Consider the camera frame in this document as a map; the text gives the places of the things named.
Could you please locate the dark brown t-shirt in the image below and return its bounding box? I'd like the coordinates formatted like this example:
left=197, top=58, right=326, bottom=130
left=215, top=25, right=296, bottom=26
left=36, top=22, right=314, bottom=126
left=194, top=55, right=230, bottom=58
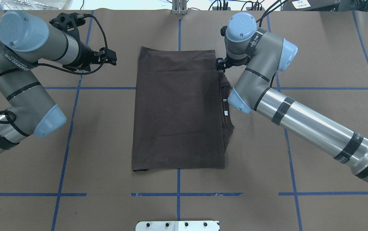
left=131, top=47, right=234, bottom=172

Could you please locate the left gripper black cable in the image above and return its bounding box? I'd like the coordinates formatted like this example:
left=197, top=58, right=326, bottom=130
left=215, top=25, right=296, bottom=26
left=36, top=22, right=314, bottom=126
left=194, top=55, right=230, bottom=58
left=0, top=13, right=109, bottom=145

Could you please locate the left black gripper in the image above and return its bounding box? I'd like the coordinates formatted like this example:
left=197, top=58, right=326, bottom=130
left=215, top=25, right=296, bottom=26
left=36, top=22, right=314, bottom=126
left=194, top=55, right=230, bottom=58
left=63, top=41, right=118, bottom=71

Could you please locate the aluminium frame post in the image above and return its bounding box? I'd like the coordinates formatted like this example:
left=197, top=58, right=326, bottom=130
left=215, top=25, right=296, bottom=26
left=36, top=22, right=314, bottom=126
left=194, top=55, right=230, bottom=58
left=170, top=0, right=188, bottom=15

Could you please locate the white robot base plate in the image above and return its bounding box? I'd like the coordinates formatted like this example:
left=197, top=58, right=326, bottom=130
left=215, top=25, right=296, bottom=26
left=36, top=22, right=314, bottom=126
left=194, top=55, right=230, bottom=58
left=135, top=220, right=220, bottom=231

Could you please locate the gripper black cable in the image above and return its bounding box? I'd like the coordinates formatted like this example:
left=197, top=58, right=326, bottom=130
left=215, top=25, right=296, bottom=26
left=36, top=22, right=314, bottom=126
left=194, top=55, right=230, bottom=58
left=0, top=13, right=109, bottom=145
left=256, top=0, right=287, bottom=28

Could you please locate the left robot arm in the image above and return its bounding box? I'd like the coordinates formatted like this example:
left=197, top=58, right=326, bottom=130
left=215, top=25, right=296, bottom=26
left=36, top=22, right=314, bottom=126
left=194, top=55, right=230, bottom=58
left=0, top=11, right=117, bottom=153

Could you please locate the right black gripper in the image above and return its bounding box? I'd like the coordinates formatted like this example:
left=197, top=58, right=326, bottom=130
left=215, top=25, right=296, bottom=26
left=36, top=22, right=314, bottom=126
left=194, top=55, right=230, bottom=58
left=216, top=55, right=248, bottom=71

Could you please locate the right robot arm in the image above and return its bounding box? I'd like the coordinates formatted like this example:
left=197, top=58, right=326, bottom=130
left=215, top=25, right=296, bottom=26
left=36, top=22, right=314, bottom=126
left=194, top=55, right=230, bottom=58
left=216, top=12, right=368, bottom=183

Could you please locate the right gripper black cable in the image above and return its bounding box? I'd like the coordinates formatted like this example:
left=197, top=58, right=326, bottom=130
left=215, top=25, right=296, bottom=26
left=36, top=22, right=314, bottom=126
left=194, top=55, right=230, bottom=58
left=256, top=0, right=287, bottom=28

